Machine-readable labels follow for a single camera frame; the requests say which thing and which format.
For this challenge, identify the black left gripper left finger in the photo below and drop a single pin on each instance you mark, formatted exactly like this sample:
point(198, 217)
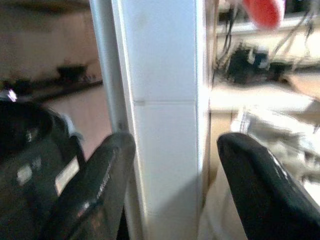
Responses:
point(100, 185)

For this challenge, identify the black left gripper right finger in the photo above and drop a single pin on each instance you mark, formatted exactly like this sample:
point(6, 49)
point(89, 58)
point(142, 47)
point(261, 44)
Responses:
point(262, 190)

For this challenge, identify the white crumpled cloth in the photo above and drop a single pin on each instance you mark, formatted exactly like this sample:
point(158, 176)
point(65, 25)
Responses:
point(280, 135)

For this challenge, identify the red round object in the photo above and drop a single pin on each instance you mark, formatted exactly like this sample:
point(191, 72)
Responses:
point(263, 11)

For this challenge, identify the white door frame post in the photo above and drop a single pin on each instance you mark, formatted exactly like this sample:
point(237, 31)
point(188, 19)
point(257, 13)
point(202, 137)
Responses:
point(160, 117)

